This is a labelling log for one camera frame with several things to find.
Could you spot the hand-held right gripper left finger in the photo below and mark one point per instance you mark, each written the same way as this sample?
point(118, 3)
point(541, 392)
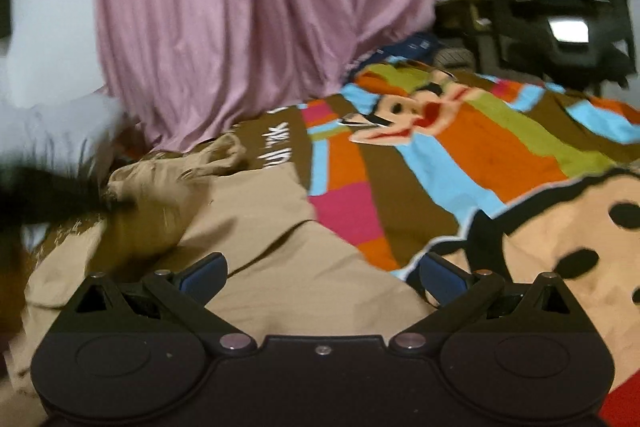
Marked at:
point(202, 274)

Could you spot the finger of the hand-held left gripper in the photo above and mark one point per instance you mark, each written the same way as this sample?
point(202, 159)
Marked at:
point(117, 205)

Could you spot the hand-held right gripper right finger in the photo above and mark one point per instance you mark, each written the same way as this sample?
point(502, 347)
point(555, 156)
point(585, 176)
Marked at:
point(442, 274)

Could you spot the beige garment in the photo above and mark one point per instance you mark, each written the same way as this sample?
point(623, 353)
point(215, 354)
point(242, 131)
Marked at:
point(280, 247)

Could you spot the white pillow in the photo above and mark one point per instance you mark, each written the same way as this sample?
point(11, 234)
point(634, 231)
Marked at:
point(50, 132)

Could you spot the colourful printed blanket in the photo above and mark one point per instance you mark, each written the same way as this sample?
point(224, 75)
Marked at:
point(425, 167)

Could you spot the blue cloth item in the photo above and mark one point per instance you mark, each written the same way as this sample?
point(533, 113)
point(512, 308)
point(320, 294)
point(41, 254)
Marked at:
point(415, 47)

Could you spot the pink curtain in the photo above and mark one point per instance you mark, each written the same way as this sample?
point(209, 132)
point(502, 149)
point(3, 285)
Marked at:
point(250, 7)

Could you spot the dark wall fixture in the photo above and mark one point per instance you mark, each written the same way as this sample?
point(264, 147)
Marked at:
point(4, 7)

